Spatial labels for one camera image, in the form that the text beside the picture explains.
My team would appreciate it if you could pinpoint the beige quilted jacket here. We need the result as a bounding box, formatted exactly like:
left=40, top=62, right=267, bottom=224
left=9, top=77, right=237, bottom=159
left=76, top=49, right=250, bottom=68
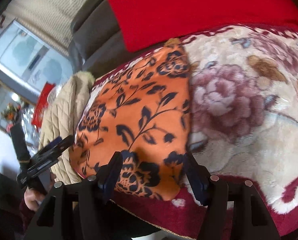
left=38, top=70, right=96, bottom=184

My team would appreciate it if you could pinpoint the orange black floral garment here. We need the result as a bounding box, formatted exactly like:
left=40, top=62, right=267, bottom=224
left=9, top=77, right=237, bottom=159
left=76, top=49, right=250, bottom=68
left=69, top=42, right=190, bottom=200

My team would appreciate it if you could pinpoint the floral maroon cream blanket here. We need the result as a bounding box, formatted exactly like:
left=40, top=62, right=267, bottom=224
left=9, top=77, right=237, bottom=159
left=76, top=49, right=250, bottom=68
left=88, top=25, right=298, bottom=238

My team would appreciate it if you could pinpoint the red decorated box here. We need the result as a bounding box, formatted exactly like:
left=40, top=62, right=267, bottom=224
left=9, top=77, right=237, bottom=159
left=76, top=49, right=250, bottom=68
left=31, top=82, right=56, bottom=128

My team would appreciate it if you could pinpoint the beige woven curtain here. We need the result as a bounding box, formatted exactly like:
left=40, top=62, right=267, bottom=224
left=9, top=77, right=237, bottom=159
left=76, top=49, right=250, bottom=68
left=5, top=0, right=86, bottom=56

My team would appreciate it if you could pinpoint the person's left hand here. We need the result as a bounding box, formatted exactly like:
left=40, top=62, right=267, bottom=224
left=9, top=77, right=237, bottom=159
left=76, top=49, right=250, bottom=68
left=23, top=172, right=57, bottom=212

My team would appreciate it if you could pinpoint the red pillow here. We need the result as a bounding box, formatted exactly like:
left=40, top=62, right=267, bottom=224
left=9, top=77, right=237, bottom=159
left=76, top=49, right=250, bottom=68
left=108, top=0, right=298, bottom=52

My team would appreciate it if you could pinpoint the dark leather sofa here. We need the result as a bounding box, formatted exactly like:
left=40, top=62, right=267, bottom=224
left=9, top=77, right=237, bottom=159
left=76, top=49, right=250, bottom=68
left=68, top=0, right=163, bottom=78

